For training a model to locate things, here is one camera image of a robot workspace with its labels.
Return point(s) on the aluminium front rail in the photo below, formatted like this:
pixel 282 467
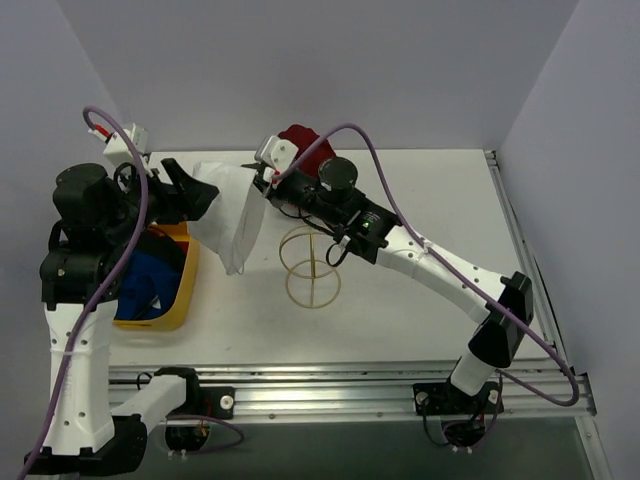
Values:
pixel 358 392

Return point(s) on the aluminium rail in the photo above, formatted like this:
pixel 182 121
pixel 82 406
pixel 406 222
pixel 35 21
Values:
pixel 544 313
pixel 358 392

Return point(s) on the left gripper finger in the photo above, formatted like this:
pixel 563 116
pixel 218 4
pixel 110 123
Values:
pixel 195 197
pixel 178 177

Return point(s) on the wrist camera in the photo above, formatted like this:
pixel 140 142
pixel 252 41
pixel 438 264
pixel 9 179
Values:
pixel 116 150
pixel 276 153

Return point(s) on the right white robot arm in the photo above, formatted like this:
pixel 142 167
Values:
pixel 501 306

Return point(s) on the black embroidered cap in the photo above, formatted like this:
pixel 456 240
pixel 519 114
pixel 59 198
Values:
pixel 162 247

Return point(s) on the white bucket hat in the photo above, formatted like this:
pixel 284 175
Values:
pixel 231 224

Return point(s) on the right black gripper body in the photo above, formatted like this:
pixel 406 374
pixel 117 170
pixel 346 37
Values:
pixel 279 185

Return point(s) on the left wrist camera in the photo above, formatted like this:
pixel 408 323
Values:
pixel 116 150

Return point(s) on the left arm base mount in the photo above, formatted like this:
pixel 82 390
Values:
pixel 209 406

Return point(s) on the gold wire hat stand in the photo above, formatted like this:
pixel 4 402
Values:
pixel 310 282

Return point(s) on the aluminium right side rail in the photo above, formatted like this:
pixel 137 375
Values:
pixel 544 313

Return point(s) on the blue bucket hat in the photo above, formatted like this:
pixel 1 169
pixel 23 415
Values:
pixel 149 286

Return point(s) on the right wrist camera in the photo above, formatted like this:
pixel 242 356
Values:
pixel 276 153

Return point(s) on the yellow plastic bin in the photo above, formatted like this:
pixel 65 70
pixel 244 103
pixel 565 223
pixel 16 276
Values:
pixel 176 315

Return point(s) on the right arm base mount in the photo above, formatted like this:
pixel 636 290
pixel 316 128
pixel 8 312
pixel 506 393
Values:
pixel 455 420

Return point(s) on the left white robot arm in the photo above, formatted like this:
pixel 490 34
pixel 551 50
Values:
pixel 99 226

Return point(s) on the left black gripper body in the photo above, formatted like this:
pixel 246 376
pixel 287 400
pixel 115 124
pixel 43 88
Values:
pixel 167 187

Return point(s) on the red bucket hat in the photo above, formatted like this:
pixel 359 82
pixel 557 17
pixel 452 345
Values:
pixel 303 137

